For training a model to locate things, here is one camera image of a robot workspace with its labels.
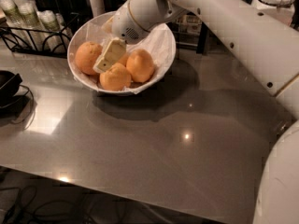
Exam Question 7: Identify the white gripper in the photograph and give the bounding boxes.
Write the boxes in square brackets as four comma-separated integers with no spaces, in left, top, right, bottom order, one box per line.
[93,0,186,73]

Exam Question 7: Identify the large orange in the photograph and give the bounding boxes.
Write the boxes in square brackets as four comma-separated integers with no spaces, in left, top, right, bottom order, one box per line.
[75,41,103,75]

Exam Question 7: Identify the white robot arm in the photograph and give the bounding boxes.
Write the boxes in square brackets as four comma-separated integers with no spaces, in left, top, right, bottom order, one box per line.
[104,0,299,224]

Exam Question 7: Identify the back middle orange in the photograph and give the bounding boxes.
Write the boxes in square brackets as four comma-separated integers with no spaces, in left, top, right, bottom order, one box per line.
[118,53,129,66]

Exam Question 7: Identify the white bowl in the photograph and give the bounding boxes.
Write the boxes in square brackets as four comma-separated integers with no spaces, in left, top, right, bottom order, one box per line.
[66,10,178,97]

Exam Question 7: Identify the right orange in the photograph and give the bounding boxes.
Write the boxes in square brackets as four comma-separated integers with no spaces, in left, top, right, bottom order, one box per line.
[126,49,155,83]

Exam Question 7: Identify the front middle orange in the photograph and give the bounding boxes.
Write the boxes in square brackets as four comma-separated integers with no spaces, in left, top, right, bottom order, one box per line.
[99,63,132,91]

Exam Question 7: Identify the white cylinder container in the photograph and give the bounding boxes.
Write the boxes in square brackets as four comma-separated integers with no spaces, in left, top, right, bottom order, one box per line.
[86,0,107,19]

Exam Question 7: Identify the white paper liner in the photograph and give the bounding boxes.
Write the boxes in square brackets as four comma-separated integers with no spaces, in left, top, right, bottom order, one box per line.
[72,18,174,95]

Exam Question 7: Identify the right paper cup stack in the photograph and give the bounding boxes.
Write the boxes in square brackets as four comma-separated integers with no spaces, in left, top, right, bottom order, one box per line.
[38,10,66,54]

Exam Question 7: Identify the paper cup stack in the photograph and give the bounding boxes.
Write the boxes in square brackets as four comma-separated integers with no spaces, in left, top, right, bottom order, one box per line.
[19,3,43,51]
[0,0,23,28]
[38,10,66,54]

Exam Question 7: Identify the middle paper cup stack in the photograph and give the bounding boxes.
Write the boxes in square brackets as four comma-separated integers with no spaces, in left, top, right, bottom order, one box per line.
[19,3,43,51]

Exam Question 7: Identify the black condiment shelf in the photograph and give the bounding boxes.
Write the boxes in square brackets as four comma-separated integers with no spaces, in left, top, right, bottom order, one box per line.
[167,13,208,54]

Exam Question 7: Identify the left paper cup stack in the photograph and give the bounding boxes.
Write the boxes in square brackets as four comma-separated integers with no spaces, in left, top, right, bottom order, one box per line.
[0,0,23,28]

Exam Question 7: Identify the black device on left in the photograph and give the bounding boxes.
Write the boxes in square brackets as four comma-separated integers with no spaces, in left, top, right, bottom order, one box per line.
[0,70,22,106]

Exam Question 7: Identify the black wire cup rack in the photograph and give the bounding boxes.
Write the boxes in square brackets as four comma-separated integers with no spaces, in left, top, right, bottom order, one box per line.
[0,13,78,58]

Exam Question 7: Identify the black cable on table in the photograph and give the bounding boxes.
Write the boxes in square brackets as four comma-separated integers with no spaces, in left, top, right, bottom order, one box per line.
[0,84,36,125]

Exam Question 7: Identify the floor cables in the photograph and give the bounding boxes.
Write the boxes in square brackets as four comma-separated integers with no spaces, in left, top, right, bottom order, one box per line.
[0,168,132,224]

